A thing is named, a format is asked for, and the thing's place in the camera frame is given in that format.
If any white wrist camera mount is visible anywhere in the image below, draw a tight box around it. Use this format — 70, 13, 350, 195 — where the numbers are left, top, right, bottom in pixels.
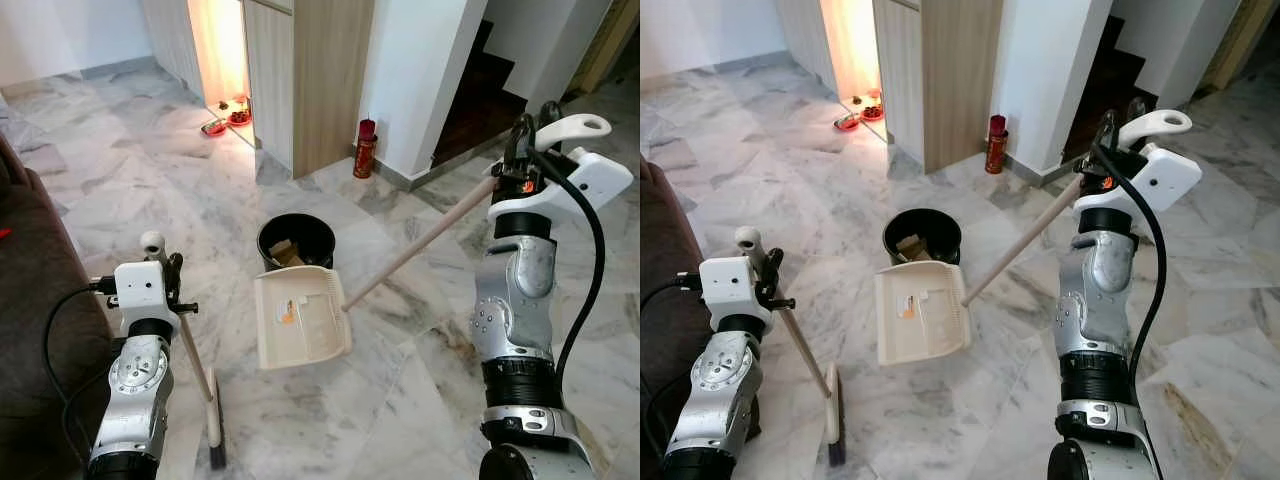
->
487, 147, 635, 225
1073, 142, 1202, 219
698, 256, 774, 333
112, 261, 182, 339

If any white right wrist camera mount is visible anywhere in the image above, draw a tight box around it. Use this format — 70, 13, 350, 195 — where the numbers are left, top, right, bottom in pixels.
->
487, 147, 635, 225
1073, 142, 1202, 219

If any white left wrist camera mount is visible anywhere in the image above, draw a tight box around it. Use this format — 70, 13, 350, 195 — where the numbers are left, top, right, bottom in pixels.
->
698, 256, 774, 333
112, 261, 182, 339

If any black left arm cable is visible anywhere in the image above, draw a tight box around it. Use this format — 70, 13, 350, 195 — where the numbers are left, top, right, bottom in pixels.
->
640, 272, 703, 471
45, 277, 117, 471

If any black round waste bin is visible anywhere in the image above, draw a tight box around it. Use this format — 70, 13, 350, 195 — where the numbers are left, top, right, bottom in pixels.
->
257, 212, 337, 276
882, 208, 964, 269

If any wooden broom with purple bristles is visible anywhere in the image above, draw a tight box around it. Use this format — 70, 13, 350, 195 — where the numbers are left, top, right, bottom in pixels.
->
140, 232, 230, 471
735, 227, 849, 468

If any dark wooden staircase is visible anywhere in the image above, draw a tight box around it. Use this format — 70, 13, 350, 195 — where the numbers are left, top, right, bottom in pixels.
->
1060, 15, 1161, 161
430, 18, 531, 171

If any brown sofa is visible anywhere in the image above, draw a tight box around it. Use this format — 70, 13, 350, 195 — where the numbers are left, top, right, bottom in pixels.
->
0, 135, 113, 480
640, 160, 716, 480

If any red cylinder canister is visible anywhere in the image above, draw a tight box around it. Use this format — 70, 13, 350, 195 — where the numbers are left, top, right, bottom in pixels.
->
985, 113, 1010, 176
353, 118, 379, 180

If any beige dustpan with wooden handle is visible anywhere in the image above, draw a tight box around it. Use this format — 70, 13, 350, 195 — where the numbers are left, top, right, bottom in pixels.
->
253, 113, 612, 372
875, 108, 1194, 367

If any tall wood panel cabinet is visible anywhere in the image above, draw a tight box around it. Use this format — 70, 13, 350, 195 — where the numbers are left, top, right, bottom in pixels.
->
872, 0, 1005, 174
243, 0, 377, 181

